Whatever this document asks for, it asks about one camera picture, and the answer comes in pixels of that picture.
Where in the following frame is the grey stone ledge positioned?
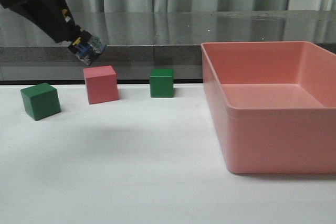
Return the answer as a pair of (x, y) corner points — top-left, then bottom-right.
(1, 10), (335, 84)

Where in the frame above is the pink plastic bin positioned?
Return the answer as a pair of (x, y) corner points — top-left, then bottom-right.
(201, 41), (335, 174)

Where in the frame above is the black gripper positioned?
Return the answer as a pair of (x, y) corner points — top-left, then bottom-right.
(1, 0), (81, 43)

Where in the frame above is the pink cube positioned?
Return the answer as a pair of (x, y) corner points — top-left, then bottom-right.
(83, 65), (119, 104)

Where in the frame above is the green cube left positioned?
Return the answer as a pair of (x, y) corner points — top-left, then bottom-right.
(20, 83), (61, 121)

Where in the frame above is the green cube centre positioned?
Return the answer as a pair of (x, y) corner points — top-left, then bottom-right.
(150, 69), (174, 98)

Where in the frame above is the green cube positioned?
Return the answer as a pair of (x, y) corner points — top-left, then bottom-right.
(20, 83), (61, 121)
(150, 69), (174, 98)

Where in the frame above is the yellow push button switch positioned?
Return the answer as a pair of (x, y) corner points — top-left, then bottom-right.
(61, 8), (107, 66)

